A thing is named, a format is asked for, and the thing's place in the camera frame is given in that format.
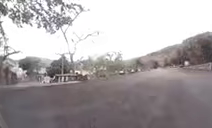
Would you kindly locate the bare branched tree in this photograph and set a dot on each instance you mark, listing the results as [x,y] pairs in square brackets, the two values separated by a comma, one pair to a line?
[71,55]

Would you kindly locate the dark round tree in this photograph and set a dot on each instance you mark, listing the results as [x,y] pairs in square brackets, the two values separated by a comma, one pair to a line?
[57,67]

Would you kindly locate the grey asphalt road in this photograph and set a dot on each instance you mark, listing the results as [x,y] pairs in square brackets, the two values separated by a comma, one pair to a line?
[127,100]

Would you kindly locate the vehicle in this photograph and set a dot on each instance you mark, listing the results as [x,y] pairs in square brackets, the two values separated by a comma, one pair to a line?
[122,71]

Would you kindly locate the green roadside bushes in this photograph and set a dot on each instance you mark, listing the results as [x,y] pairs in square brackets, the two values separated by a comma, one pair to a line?
[104,65]

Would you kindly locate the distant green hill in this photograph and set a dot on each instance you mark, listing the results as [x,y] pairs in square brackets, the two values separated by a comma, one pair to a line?
[30,61]

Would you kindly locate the large leafy tree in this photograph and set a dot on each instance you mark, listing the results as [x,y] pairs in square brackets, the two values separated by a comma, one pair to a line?
[27,13]

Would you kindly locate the brown bushy hill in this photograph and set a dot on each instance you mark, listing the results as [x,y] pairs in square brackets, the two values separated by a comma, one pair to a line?
[194,50]

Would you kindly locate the pale roadside strip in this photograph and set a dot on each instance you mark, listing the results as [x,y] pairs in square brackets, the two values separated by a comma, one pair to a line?
[27,84]

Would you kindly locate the low stone wall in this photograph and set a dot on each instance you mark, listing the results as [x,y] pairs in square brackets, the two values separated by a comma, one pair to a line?
[204,66]

